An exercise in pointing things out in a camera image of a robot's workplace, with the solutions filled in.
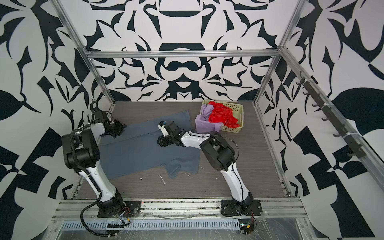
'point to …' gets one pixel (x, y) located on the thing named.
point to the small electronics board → (246, 226)
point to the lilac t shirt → (202, 124)
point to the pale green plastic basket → (238, 110)
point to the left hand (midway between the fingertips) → (125, 123)
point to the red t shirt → (218, 113)
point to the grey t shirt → (136, 147)
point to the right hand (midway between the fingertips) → (160, 139)
